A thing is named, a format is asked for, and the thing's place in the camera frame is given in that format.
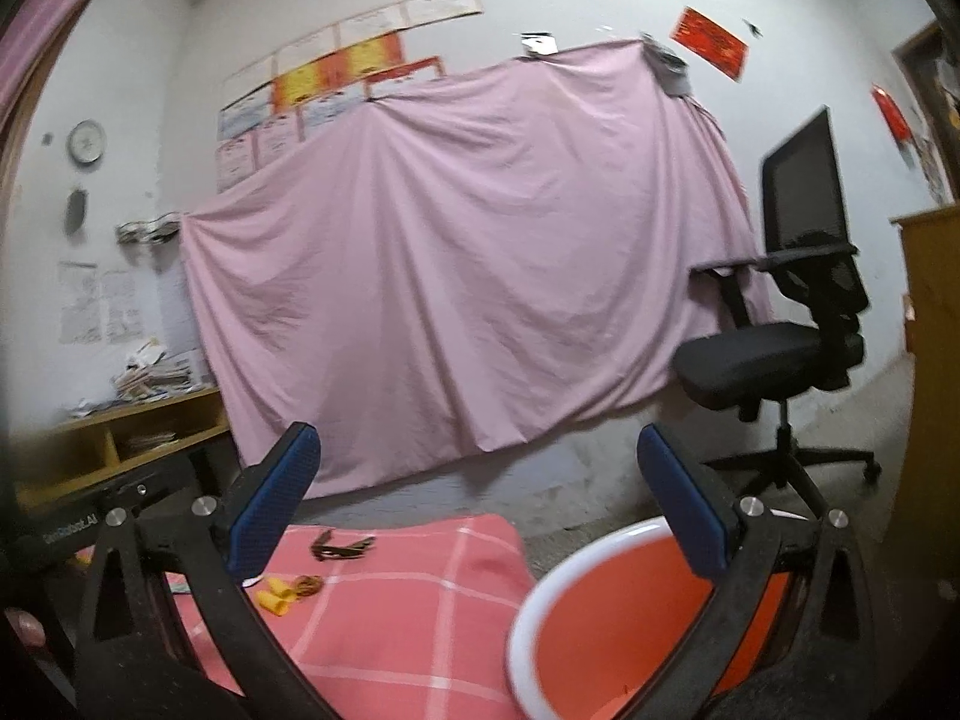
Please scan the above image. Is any black office chair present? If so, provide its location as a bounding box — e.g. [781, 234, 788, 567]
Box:
[671, 106, 882, 518]

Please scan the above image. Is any pink curtain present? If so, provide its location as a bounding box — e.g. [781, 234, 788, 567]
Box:
[0, 0, 125, 113]

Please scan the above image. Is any orange plastic bucket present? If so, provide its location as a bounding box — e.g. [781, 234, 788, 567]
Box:
[506, 514, 811, 720]

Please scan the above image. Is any grey cloth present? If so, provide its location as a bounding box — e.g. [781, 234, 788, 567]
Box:
[640, 34, 691, 98]

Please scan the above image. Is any wire wall rack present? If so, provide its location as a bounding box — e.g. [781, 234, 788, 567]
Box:
[116, 214, 182, 247]

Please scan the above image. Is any group of wall certificates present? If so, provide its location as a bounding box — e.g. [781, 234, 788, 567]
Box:
[216, 0, 482, 192]

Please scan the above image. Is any wooden window frame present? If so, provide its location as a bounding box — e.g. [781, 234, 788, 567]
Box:
[0, 0, 91, 188]

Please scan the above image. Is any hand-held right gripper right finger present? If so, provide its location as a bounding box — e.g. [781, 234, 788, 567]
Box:
[636, 424, 878, 720]

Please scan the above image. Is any pile of loose papers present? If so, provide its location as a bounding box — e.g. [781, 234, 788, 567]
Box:
[71, 341, 215, 417]

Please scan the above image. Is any wooden shelf desk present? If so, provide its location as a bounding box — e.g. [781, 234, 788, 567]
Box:
[15, 386, 233, 511]

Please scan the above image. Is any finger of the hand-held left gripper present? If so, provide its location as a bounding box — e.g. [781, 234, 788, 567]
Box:
[94, 450, 241, 518]

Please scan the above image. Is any red paper wall decoration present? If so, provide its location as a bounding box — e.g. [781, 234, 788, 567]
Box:
[670, 6, 751, 83]

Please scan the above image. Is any yellow plastic roll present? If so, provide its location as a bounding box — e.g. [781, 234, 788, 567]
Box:
[255, 574, 297, 616]

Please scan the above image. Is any red hanging ornament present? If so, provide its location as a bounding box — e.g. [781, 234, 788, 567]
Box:
[871, 84, 914, 147]

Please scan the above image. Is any small dark metal object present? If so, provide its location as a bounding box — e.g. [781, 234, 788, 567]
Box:
[311, 529, 376, 563]

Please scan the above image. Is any round wall clock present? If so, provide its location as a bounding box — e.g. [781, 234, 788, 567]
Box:
[67, 120, 106, 164]

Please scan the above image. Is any pink checkered tablecloth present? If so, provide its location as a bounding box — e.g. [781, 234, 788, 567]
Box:
[75, 514, 535, 720]

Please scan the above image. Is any wooden cabinet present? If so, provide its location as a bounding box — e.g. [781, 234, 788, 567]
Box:
[890, 206, 960, 368]

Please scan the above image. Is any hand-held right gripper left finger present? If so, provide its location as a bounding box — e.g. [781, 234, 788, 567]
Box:
[71, 422, 338, 720]

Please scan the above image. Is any pink hanging sheet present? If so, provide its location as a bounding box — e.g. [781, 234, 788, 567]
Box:
[180, 41, 773, 500]

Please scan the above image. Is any white paper wall chart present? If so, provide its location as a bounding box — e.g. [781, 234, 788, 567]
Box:
[58, 262, 104, 346]
[100, 270, 145, 342]

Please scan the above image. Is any thin stack of shelf papers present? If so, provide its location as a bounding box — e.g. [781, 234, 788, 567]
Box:
[124, 431, 181, 458]

